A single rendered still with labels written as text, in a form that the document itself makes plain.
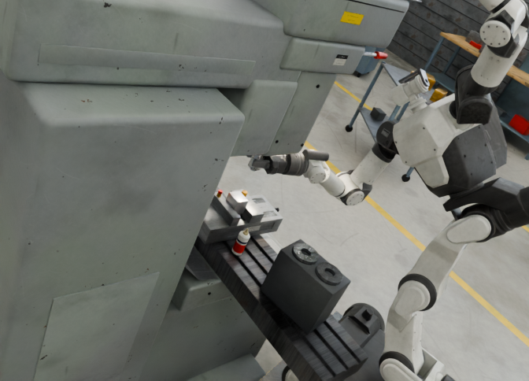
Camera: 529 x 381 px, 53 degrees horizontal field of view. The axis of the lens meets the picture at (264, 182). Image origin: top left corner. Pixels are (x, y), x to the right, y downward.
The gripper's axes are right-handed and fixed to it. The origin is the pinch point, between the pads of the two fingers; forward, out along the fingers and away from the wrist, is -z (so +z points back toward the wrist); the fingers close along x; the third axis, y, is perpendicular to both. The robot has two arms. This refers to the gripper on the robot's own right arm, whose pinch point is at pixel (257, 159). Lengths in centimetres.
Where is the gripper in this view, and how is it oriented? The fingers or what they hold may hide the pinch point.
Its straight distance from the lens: 184.3
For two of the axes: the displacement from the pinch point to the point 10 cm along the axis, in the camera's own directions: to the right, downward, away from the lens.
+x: 3.5, 6.1, -7.1
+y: -3.5, 7.9, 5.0
